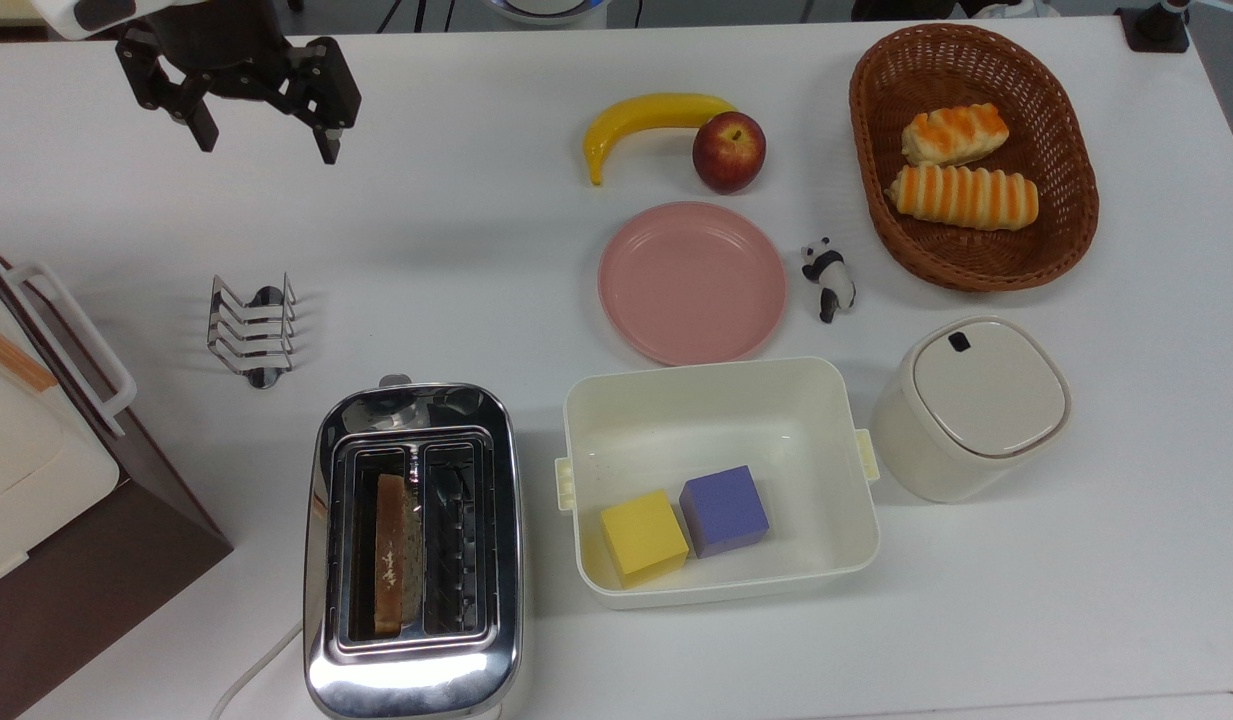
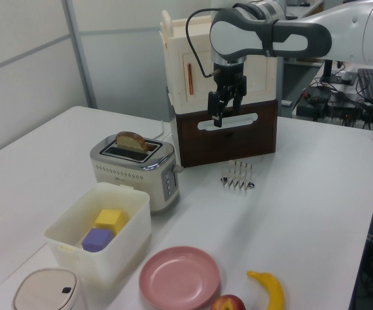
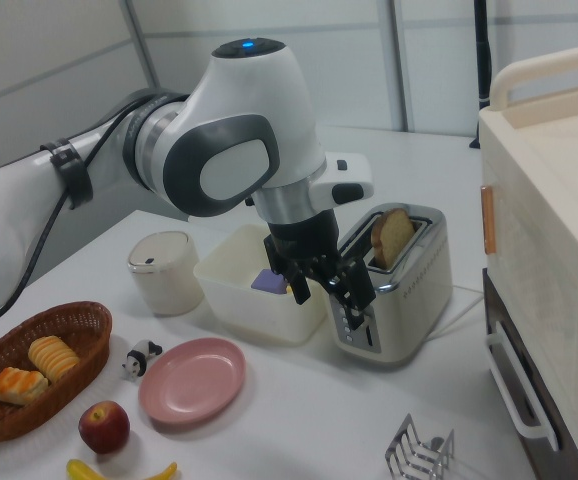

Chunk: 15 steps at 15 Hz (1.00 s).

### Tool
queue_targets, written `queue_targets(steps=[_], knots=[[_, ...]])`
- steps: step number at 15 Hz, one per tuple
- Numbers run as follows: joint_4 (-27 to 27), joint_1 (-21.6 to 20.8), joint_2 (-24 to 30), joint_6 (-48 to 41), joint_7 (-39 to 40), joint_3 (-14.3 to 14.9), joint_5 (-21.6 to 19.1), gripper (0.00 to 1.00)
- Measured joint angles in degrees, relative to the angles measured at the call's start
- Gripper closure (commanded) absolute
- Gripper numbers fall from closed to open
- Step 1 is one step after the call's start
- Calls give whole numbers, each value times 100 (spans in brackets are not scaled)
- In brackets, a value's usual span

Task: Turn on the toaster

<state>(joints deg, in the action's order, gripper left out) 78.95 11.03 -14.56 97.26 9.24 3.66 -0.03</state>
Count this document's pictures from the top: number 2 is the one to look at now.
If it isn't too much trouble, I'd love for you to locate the cream wooden cabinet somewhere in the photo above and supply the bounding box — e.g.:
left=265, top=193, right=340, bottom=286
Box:
left=159, top=17, right=279, bottom=116

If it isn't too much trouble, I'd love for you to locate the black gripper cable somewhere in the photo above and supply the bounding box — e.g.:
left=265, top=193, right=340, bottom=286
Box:
left=185, top=2, right=258, bottom=79

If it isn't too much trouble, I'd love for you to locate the white drawer handle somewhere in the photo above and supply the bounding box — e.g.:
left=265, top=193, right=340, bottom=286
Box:
left=197, top=112, right=258, bottom=131

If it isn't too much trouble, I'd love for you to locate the yellow cube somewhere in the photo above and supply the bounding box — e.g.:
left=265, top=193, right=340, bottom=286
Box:
left=94, top=209, right=126, bottom=235

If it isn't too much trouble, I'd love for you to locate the cream paddle-shaped board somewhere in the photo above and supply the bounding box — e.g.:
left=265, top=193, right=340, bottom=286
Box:
left=160, top=10, right=175, bottom=36

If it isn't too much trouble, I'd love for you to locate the black computer keyboard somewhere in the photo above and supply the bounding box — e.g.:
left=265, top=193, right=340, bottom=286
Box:
left=356, top=68, right=373, bottom=104

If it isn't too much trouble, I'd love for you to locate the black electronics box with cables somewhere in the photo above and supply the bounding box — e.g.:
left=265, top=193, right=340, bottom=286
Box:
left=295, top=84, right=338, bottom=119

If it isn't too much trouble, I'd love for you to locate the metal toast rack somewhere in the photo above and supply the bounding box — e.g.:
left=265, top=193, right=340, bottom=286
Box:
left=219, top=160, right=256, bottom=192

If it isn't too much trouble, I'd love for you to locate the cream lidded trash can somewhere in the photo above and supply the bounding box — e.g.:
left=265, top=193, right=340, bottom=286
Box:
left=11, top=267, right=89, bottom=310

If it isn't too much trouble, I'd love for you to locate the pink plate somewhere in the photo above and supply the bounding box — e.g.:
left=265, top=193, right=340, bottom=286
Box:
left=138, top=246, right=221, bottom=310

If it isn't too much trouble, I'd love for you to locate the yellow banana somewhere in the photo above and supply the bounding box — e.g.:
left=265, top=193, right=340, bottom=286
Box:
left=246, top=270, right=285, bottom=310

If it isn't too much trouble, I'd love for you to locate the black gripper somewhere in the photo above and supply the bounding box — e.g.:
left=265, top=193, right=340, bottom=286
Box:
left=208, top=63, right=248, bottom=127

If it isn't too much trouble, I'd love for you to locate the black monitor stand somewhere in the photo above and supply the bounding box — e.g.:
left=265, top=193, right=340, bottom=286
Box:
left=319, top=59, right=357, bottom=86

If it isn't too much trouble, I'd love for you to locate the purple cube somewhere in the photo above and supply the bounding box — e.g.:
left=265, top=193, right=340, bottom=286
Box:
left=81, top=228, right=114, bottom=253

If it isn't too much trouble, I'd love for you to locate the red apple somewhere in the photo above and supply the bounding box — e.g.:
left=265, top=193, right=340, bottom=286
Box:
left=210, top=294, right=247, bottom=310

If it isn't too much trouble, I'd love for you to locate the copper cabinet door handle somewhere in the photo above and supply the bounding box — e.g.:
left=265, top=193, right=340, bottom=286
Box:
left=187, top=63, right=196, bottom=97

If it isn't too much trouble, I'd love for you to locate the cream and chrome toaster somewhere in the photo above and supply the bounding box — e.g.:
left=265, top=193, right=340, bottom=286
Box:
left=89, top=134, right=181, bottom=214

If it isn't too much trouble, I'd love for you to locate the brown bread slice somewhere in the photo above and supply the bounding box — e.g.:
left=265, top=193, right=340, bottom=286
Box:
left=115, top=130, right=149, bottom=152

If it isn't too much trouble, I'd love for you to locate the white plastic storage box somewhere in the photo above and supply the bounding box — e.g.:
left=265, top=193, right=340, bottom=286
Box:
left=44, top=182, right=152, bottom=287

